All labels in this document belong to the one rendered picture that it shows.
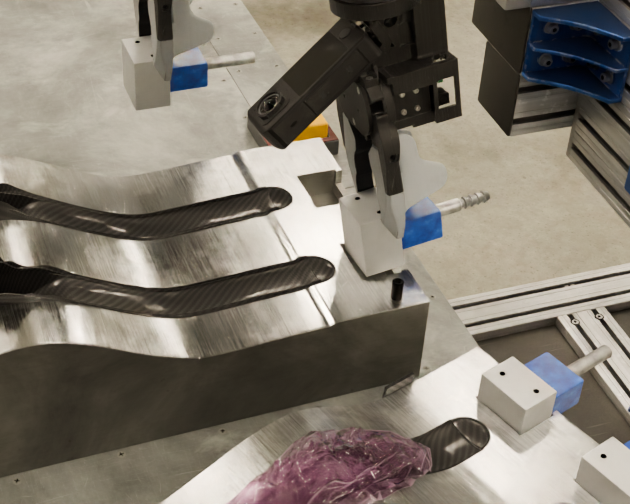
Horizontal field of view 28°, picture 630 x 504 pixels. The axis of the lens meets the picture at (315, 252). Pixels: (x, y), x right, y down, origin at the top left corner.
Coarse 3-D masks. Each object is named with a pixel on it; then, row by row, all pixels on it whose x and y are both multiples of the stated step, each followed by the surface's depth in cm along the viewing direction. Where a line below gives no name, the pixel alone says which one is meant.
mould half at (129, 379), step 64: (64, 192) 112; (128, 192) 117; (192, 192) 117; (0, 256) 101; (64, 256) 103; (128, 256) 108; (192, 256) 110; (256, 256) 110; (320, 256) 110; (0, 320) 95; (64, 320) 96; (128, 320) 101; (192, 320) 104; (256, 320) 104; (320, 320) 104; (384, 320) 106; (0, 384) 94; (64, 384) 97; (128, 384) 99; (192, 384) 102; (256, 384) 105; (320, 384) 108; (384, 384) 111; (0, 448) 98; (64, 448) 101
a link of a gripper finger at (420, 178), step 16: (400, 144) 101; (400, 160) 102; (416, 160) 102; (416, 176) 103; (432, 176) 103; (384, 192) 102; (416, 192) 103; (432, 192) 104; (384, 208) 103; (400, 208) 103; (384, 224) 105; (400, 224) 104
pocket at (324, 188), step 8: (304, 176) 120; (312, 176) 120; (320, 176) 120; (328, 176) 121; (336, 176) 121; (304, 184) 120; (312, 184) 121; (320, 184) 121; (328, 184) 121; (336, 184) 121; (312, 192) 121; (320, 192) 122; (328, 192) 122; (336, 192) 121; (344, 192) 120; (312, 200) 121; (320, 200) 121; (328, 200) 121; (336, 200) 121
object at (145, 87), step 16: (128, 48) 123; (144, 48) 123; (128, 64) 123; (144, 64) 121; (176, 64) 124; (192, 64) 124; (208, 64) 126; (224, 64) 127; (240, 64) 128; (128, 80) 125; (144, 80) 122; (160, 80) 123; (176, 80) 124; (192, 80) 125; (144, 96) 123; (160, 96) 124
